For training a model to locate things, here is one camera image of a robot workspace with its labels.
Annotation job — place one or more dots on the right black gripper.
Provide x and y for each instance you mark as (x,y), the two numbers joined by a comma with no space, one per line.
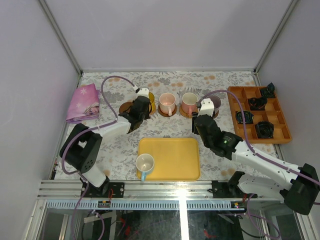
(194,129)

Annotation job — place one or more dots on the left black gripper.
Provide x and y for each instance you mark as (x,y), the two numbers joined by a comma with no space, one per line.
(144,105)

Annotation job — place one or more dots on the yellow glass cup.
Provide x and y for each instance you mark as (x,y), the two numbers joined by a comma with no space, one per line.
(151,97)

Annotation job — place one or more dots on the pink ceramic mug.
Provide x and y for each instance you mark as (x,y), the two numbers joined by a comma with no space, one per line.
(167,103)

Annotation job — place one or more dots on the purple glass cup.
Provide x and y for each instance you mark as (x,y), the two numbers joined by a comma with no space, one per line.
(216,102)

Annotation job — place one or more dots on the white mug pink handle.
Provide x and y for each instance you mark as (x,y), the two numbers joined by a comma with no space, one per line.
(189,103)

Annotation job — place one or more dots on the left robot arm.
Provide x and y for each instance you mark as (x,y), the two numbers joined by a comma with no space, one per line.
(81,148)

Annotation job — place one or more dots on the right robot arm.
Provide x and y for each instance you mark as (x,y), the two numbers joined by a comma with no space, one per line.
(297,186)

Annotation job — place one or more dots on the light woven coaster left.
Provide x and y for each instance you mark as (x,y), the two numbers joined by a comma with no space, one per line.
(152,108)

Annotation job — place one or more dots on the light woven coaster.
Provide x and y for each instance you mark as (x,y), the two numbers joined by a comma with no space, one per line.
(183,113)
(152,108)

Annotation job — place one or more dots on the dark wooden coaster far left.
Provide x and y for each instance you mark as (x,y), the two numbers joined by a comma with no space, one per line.
(126,109)

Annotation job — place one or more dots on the dark wooden coaster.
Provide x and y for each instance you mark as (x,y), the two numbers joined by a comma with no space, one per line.
(165,114)
(126,109)
(210,112)

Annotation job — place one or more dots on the dark wooden coaster far right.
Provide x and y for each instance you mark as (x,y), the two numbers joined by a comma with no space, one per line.
(210,112)

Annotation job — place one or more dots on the dark wooden coaster middle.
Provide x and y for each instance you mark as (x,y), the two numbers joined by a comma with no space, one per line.
(165,114)

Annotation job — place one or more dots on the light woven coaster right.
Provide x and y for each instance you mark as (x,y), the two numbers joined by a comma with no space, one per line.
(183,113)

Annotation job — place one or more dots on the floral table cloth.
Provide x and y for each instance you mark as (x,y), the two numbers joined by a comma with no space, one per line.
(117,157)

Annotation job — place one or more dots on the black rolled item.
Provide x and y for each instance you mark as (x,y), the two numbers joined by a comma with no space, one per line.
(257,103)
(248,116)
(264,130)
(268,92)

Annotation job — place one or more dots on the black rolled item bottom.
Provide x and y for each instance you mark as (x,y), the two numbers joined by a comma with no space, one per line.
(264,130)

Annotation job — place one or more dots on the orange compartment organizer box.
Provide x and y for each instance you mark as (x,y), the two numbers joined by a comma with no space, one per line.
(238,101)

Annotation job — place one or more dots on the yellow plastic tray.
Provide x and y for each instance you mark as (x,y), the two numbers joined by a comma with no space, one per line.
(176,159)

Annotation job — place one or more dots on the purple folded cloth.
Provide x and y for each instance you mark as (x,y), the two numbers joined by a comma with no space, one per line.
(84,105)

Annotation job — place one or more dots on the black rolled item top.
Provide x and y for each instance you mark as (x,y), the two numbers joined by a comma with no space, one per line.
(268,92)

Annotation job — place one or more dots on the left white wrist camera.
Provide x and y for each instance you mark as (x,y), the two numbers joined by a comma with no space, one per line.
(141,91)

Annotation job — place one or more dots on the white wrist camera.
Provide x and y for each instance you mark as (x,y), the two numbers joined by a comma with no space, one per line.
(206,107)
(141,91)

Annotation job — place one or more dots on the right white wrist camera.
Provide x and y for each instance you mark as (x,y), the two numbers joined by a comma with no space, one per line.
(206,107)

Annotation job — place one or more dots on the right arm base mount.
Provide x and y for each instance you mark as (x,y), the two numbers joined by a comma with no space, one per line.
(230,189)

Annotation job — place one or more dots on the white mug blue handle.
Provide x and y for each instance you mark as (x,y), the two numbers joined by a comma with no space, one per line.
(145,164)

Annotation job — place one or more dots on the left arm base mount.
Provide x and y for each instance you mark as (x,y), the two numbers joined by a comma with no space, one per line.
(106,190)

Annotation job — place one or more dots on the aluminium front rail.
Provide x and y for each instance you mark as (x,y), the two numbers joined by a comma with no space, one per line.
(137,190)

